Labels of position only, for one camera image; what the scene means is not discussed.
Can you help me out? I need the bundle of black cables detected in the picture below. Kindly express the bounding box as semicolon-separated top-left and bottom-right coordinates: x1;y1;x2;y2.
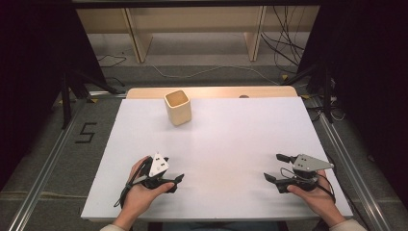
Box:
260;5;307;66

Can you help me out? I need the black metal stand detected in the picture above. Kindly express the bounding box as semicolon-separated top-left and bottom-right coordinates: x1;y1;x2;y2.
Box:
281;59;335;123
60;68;127;130

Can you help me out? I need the cream square cup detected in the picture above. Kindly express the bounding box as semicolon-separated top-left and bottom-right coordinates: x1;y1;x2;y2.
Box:
164;90;192;127

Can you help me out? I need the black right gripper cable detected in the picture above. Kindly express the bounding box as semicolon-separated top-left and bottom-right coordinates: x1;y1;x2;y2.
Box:
316;172;337;204

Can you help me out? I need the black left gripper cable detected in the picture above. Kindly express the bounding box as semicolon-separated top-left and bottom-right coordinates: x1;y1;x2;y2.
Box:
114;156;152;208

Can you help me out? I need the wooden table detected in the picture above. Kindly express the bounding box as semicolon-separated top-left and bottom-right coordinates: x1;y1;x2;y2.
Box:
126;85;299;100

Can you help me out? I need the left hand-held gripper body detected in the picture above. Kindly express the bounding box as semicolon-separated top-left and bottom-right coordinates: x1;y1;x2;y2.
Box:
139;152;179;194

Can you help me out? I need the dark curtain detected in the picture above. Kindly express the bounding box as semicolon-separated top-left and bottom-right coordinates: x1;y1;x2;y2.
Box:
297;0;408;210
0;0;108;191

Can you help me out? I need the person's right hand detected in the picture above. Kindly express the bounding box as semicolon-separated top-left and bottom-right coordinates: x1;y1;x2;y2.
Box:
286;169;348;227

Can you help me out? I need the white board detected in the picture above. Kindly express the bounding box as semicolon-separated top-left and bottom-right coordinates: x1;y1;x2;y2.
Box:
80;96;354;223

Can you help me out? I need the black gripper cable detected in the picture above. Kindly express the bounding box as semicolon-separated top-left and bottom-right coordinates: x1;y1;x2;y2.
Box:
114;156;152;208
316;172;337;204

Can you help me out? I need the person's left hand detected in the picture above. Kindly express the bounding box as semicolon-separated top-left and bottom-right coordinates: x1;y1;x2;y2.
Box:
118;155;176;223

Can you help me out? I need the beige wooden shelf unit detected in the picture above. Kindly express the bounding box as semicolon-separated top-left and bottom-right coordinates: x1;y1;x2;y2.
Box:
76;5;320;64

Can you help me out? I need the aluminium rail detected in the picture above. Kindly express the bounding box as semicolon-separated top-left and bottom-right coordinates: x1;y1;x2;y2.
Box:
7;98;92;231
306;95;393;231

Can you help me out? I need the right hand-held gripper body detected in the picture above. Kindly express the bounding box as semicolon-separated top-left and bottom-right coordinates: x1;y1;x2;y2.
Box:
276;154;335;194

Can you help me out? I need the thin black floor cable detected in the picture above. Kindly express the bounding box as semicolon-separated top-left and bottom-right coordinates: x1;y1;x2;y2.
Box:
96;54;128;68

